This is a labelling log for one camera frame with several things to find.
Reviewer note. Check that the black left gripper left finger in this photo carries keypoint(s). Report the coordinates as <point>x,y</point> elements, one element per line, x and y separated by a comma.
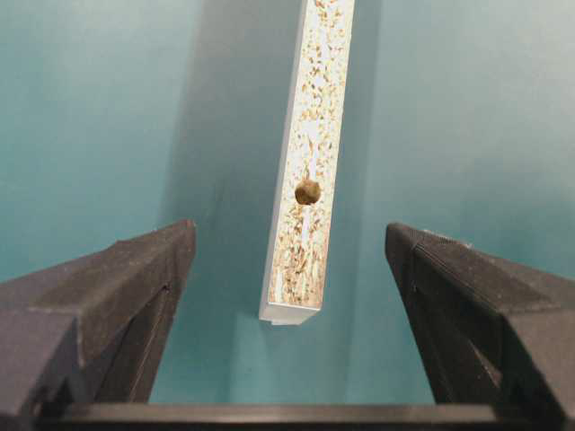
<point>93,329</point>

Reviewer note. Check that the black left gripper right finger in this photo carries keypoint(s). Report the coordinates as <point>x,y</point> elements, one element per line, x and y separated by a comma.
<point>489,330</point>

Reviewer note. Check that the particle board wooden plank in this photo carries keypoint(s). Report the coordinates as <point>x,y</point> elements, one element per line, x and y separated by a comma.
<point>295,269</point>

